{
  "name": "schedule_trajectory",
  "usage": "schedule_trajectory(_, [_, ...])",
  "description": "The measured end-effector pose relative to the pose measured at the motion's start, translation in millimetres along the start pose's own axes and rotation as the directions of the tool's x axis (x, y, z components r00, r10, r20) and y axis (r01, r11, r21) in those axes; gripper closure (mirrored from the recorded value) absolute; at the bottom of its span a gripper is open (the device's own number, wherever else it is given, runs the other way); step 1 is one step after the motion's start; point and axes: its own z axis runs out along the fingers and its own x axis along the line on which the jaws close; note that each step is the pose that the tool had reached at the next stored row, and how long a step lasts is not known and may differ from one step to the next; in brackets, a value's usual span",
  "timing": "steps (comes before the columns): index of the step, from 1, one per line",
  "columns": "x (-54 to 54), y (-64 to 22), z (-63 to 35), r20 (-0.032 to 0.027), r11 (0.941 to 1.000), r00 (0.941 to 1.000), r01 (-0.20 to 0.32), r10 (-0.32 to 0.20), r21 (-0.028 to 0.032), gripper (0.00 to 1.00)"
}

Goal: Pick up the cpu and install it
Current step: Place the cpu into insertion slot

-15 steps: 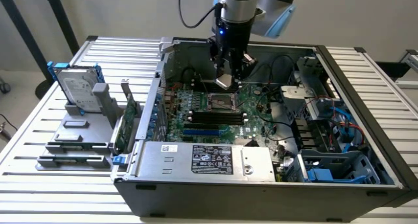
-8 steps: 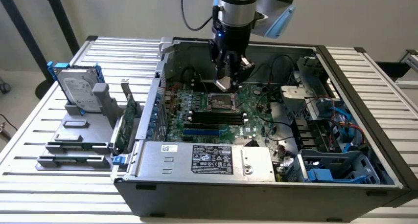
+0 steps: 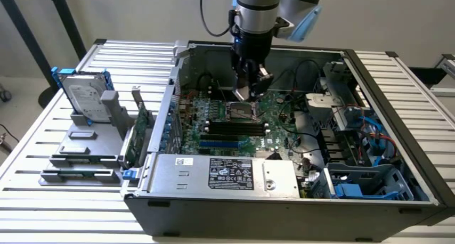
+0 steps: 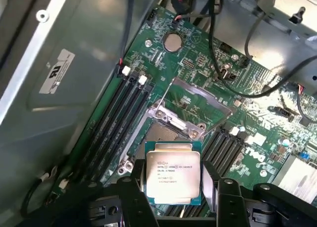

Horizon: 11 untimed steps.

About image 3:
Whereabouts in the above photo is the black stand base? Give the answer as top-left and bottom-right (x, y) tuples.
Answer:
(37, 87), (58, 109)

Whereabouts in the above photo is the grey parts rack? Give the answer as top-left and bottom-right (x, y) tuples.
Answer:
(37, 91), (157, 186)

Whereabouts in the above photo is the black looped wire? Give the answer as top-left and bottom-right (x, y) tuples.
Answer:
(196, 72), (214, 92)

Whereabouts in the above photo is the red wire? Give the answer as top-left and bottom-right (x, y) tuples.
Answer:
(374, 133), (397, 160)

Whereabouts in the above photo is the silver socket cover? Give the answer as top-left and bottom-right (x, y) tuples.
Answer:
(232, 85), (250, 101)

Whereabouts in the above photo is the CPU socket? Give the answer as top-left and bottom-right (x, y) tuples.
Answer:
(221, 100), (258, 121)

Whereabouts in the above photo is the thin metal locking lever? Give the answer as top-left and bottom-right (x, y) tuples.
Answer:
(217, 85), (230, 104)

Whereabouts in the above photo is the grey metal disk bay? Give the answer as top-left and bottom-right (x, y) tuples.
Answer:
(304, 61), (377, 131)

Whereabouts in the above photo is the black floor cable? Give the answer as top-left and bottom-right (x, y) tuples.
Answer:
(0, 123), (19, 150)

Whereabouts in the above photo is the grey case release handle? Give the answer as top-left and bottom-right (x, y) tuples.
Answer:
(172, 39), (198, 59)

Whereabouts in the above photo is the silver power supply unit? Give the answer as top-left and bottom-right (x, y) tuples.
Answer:
(148, 153), (301, 200)

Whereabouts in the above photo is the thick black pole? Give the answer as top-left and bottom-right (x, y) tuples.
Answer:
(0, 0), (61, 92)

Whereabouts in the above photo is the disk bay with blue clips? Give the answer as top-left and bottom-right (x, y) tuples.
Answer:
(320, 162), (416, 202)

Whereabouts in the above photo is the open black PC case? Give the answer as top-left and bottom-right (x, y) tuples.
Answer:
(120, 40), (446, 239)

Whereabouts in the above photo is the green graphics card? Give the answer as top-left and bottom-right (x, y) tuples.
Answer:
(121, 86), (153, 168)

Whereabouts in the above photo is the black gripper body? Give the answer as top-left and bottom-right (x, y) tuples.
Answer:
(229, 30), (273, 66)

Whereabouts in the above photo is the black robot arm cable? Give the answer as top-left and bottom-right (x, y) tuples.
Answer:
(198, 0), (236, 37)

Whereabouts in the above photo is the short black expansion slot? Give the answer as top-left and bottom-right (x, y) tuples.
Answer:
(197, 148), (236, 154)

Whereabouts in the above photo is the hard disk in blue carrier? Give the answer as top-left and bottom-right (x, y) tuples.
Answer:
(50, 66), (114, 125)

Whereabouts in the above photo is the green motherboard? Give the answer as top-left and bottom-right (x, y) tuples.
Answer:
(169, 86), (306, 160)

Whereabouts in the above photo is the black fan shroud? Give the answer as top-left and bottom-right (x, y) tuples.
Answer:
(317, 126), (360, 165)

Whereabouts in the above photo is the aluminium side table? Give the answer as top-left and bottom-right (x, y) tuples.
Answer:
(430, 53), (455, 97)

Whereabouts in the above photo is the long black wire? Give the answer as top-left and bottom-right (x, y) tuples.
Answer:
(277, 59), (322, 124)

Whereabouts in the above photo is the black RAM slot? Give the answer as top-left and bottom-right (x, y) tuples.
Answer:
(209, 119), (265, 126)
(208, 126), (265, 133)
(208, 129), (265, 137)
(209, 123), (265, 129)

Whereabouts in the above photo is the blue expansion slot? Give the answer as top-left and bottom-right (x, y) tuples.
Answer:
(198, 140), (238, 149)

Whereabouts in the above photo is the thin black pole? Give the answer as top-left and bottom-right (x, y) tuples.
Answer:
(47, 0), (88, 59)

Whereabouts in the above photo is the blue flat wire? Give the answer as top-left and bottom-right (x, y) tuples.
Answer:
(357, 115), (385, 167)

